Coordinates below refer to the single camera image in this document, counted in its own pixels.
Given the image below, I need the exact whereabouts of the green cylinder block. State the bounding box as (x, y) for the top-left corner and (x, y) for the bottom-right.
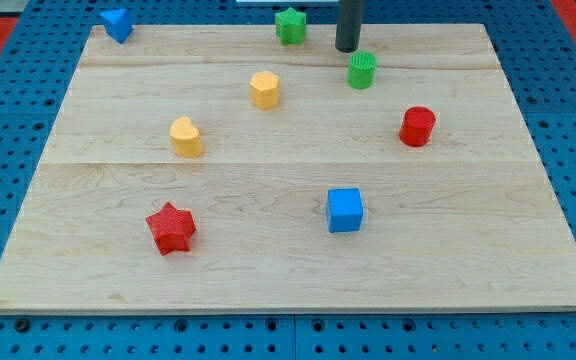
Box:
(347, 51), (377, 89)

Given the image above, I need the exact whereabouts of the blue cube block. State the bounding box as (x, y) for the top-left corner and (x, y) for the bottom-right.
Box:
(326, 188), (364, 233)

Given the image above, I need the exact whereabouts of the light wooden board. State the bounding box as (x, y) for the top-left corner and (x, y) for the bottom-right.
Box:
(0, 23), (576, 315)

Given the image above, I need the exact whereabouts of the yellow hexagon block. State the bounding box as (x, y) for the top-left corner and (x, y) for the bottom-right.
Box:
(249, 70), (280, 110)

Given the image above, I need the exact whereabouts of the yellow heart block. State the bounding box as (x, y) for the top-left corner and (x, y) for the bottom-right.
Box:
(169, 116), (204, 158)

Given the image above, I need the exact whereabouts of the red star block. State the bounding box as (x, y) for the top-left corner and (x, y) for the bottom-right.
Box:
(145, 202), (196, 256)

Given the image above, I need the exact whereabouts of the red cylinder block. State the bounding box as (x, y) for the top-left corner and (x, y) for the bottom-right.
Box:
(399, 106), (436, 147)

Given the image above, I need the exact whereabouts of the green star block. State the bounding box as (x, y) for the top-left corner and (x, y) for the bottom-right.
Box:
(275, 7), (307, 45)

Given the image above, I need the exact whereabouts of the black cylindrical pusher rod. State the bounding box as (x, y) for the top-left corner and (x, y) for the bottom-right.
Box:
(335, 0), (364, 53)

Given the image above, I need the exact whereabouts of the blue triangle block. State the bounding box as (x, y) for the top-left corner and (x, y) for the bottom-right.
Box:
(100, 8), (133, 44)

